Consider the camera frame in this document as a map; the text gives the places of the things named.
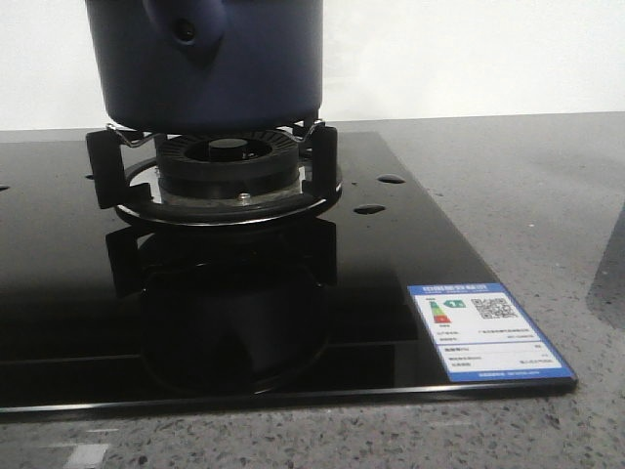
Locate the dark blue cooking pot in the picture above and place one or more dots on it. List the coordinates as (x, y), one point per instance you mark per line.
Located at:
(183, 67)

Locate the black pot support grate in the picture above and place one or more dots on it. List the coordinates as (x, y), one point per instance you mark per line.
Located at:
(126, 179)

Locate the black glass gas stove top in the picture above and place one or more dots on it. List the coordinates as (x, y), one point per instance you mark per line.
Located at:
(101, 317)

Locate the blue white energy label sticker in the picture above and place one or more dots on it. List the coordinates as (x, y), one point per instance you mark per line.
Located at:
(481, 334)

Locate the black round gas burner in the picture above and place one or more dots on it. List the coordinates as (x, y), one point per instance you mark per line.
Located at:
(223, 166)

